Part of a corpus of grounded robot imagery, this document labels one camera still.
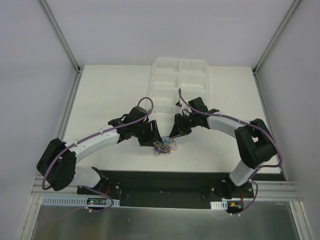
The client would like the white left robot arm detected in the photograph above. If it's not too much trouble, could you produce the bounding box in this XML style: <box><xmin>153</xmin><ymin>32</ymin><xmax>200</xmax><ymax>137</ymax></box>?
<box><xmin>36</xmin><ymin>106</ymin><xmax>163</xmax><ymax>195</ymax></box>

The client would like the left white cable duct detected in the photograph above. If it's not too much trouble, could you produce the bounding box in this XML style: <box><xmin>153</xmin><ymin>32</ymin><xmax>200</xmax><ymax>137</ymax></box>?
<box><xmin>42</xmin><ymin>196</ymin><xmax>120</xmax><ymax>208</ymax></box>

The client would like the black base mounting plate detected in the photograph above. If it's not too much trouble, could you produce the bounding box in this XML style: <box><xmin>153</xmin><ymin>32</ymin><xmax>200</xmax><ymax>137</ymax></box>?
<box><xmin>76</xmin><ymin>169</ymin><xmax>260</xmax><ymax>208</ymax></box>

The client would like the left aluminium frame post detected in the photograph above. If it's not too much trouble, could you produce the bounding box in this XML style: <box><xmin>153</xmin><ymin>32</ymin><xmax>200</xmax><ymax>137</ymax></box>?
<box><xmin>38</xmin><ymin>0</ymin><xmax>81</xmax><ymax>73</ymax></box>

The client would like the aluminium frame post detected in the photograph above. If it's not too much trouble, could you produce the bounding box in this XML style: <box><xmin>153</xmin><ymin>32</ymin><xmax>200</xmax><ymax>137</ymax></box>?
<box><xmin>252</xmin><ymin>0</ymin><xmax>303</xmax><ymax>76</ymax></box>
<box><xmin>38</xmin><ymin>0</ymin><xmax>81</xmax><ymax>73</ymax></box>

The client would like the white plastic compartment tray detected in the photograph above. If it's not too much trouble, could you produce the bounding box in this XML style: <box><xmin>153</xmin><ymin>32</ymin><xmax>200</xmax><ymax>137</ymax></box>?
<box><xmin>147</xmin><ymin>57</ymin><xmax>211</xmax><ymax>114</ymax></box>

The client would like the right aluminium frame post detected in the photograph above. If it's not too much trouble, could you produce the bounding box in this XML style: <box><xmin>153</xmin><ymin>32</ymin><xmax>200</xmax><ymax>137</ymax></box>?
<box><xmin>252</xmin><ymin>0</ymin><xmax>303</xmax><ymax>76</ymax></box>

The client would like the white cable duct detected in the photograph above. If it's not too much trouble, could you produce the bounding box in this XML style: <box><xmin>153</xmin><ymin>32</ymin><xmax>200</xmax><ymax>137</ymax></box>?
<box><xmin>42</xmin><ymin>196</ymin><xmax>120</xmax><ymax>208</ymax></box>
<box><xmin>210</xmin><ymin>200</ymin><xmax>228</xmax><ymax>211</ymax></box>

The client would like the coloured wire bundle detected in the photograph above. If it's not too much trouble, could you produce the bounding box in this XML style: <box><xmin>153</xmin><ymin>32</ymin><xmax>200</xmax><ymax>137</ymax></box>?
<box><xmin>152</xmin><ymin>136</ymin><xmax>180</xmax><ymax>157</ymax></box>

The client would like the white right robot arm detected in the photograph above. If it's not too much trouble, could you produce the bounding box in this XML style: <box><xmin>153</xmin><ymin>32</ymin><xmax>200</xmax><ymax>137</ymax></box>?
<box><xmin>169</xmin><ymin>97</ymin><xmax>280</xmax><ymax>199</ymax></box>

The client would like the aluminium front rail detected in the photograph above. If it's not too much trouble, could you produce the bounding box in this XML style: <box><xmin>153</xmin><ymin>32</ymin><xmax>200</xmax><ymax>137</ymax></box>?
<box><xmin>31</xmin><ymin>174</ymin><xmax>303</xmax><ymax>201</ymax></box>

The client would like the right white cable duct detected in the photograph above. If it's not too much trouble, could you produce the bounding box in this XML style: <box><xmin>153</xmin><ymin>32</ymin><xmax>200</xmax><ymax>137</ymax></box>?
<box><xmin>210</xmin><ymin>200</ymin><xmax>228</xmax><ymax>211</ymax></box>

